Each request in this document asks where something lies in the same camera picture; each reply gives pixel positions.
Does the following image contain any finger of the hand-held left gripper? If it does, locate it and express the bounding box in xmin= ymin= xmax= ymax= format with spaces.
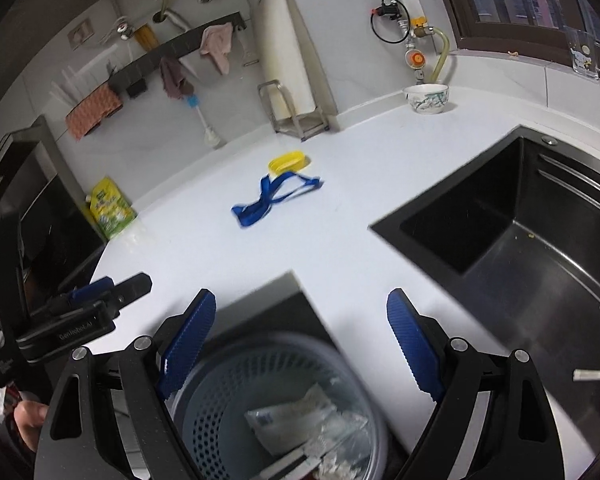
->
xmin=55 ymin=276 xmax=116 ymax=306
xmin=100 ymin=272 xmax=153 ymax=318

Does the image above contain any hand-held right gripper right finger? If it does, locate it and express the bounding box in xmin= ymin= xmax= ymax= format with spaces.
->
xmin=386 ymin=288 xmax=564 ymax=480

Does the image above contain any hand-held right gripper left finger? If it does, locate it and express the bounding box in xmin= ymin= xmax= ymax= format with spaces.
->
xmin=34 ymin=288 xmax=217 ymax=480

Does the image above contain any grey perforated waste basket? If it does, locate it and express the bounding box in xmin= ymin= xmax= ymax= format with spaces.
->
xmin=171 ymin=332 xmax=392 ymax=480

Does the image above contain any clear plastic bag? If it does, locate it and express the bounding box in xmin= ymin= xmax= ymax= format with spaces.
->
xmin=307 ymin=400 xmax=372 ymax=448

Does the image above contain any white snack wrapper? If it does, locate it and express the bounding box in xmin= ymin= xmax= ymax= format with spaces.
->
xmin=244 ymin=382 xmax=332 ymax=457

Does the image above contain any white tissue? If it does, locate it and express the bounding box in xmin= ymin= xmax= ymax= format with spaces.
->
xmin=314 ymin=452 xmax=363 ymax=480

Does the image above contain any blue strap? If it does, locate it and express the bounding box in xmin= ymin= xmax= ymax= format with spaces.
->
xmin=231 ymin=172 xmax=326 ymax=230

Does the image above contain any long white plastic wrapper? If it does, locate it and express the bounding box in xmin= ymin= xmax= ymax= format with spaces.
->
xmin=259 ymin=446 xmax=327 ymax=480

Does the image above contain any yellow plastic lid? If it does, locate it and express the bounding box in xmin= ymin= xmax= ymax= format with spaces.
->
xmin=268 ymin=150 xmax=312 ymax=176

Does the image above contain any person's left hand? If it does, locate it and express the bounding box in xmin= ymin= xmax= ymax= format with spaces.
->
xmin=15 ymin=400 xmax=49 ymax=454

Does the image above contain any yellow green seasoning pouch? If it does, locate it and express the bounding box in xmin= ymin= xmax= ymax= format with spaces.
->
xmin=85 ymin=175 xmax=138 ymax=240

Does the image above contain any black stove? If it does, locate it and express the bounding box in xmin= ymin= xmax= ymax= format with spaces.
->
xmin=0 ymin=114 xmax=107 ymax=313

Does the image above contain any black kitchen sink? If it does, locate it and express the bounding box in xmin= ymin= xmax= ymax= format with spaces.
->
xmin=369 ymin=124 xmax=600 ymax=463

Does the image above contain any orange waffle dish cloth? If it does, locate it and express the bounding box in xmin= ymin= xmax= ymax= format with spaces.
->
xmin=64 ymin=83 xmax=124 ymax=142

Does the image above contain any blue white bottle brush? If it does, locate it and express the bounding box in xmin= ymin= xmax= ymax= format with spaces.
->
xmin=186 ymin=94 xmax=224 ymax=150

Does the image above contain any brown hanging cloth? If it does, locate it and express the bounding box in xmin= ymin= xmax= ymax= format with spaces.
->
xmin=158 ymin=54 xmax=197 ymax=100

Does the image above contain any metal cutting board rack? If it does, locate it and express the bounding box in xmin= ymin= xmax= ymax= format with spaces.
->
xmin=257 ymin=78 xmax=331 ymax=142

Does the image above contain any white patterned bowl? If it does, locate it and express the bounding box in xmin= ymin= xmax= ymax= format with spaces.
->
xmin=403 ymin=83 xmax=451 ymax=115

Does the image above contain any yellow hanging scrubber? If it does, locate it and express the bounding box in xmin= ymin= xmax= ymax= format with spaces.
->
xmin=133 ymin=25 xmax=159 ymax=53

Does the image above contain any pink hanging cloth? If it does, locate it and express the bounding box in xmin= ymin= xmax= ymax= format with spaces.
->
xmin=199 ymin=22 xmax=235 ymax=76

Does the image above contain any gas regulator with orange knob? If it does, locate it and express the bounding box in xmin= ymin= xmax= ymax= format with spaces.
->
xmin=404 ymin=42 xmax=427 ymax=87

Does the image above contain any white cutting board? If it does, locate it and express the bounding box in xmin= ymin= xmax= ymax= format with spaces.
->
xmin=257 ymin=0 xmax=339 ymax=130

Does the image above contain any printed glass mug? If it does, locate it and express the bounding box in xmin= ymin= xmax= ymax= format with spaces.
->
xmin=562 ymin=27 xmax=600 ymax=81

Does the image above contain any dark framed window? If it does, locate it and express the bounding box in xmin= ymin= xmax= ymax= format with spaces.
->
xmin=429 ymin=0 xmax=600 ymax=68

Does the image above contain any black wall hook rail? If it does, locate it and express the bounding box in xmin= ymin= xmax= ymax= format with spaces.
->
xmin=107 ymin=12 xmax=249 ymax=102

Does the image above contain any wall socket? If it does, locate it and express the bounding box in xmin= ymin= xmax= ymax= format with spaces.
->
xmin=68 ymin=19 xmax=94 ymax=51

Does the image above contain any yellowish gas hose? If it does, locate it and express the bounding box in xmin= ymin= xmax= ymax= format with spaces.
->
xmin=426 ymin=24 xmax=454 ymax=87

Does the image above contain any gas valve with black cable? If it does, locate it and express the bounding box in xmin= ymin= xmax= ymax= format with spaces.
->
xmin=370 ymin=0 xmax=412 ymax=44

